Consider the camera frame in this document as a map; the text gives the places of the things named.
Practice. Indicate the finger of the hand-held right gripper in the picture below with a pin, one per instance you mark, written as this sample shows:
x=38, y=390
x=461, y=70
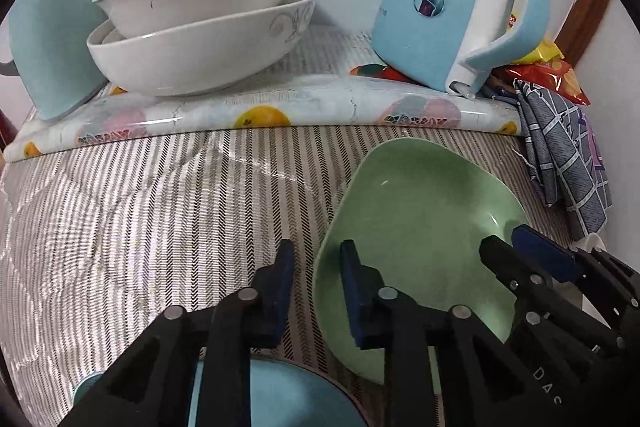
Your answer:
x=542, y=249
x=505, y=264

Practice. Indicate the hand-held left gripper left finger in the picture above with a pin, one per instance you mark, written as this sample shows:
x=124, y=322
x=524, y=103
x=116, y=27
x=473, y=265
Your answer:
x=285, y=279

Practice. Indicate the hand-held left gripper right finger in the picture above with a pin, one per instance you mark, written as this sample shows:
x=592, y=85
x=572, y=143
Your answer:
x=352, y=294

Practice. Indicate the green plate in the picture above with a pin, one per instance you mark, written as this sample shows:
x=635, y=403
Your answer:
x=425, y=217

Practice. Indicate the grey checked cloth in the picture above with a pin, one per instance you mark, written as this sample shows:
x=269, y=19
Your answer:
x=565, y=157

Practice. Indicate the blue plate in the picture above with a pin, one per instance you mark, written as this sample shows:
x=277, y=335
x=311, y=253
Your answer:
x=300, y=399

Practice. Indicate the grey striped quilt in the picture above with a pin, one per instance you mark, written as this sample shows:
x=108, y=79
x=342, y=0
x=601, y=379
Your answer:
x=150, y=232

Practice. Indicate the red snack bag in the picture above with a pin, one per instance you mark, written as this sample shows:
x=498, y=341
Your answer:
x=560, y=79

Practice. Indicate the rolled fruit-print plastic sheet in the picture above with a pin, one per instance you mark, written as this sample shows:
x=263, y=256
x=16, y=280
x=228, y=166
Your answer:
x=200, y=114

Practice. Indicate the yellow snack bag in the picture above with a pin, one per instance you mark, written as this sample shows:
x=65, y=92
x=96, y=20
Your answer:
x=546, y=51

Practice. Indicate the large white bowl grey swirl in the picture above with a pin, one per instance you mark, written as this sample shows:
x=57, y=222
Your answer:
x=200, y=64

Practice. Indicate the light blue electric kettle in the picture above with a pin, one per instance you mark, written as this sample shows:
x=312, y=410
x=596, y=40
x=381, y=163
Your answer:
x=415, y=37

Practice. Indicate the light blue thermos jug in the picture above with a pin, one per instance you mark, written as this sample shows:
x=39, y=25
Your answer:
x=55, y=32

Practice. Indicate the wooden door frame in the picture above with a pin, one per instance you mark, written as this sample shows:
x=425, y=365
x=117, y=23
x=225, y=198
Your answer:
x=590, y=12

